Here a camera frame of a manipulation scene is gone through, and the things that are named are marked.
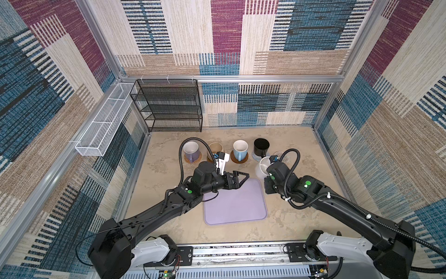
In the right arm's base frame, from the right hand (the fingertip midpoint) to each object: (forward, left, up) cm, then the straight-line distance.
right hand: (269, 183), depth 78 cm
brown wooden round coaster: (+22, +13, -14) cm, 29 cm away
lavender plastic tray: (-3, +9, -17) cm, 19 cm away
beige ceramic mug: (+28, +24, -9) cm, 38 cm away
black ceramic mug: (+24, 0, -5) cm, 25 cm away
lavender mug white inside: (+28, +39, -11) cm, 49 cm away
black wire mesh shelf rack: (+54, +53, +2) cm, 76 cm away
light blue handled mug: (+27, +10, -9) cm, 30 cm away
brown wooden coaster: (+3, +25, +16) cm, 30 cm away
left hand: (0, +12, +8) cm, 14 cm away
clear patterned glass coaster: (+24, -17, -16) cm, 34 cm away
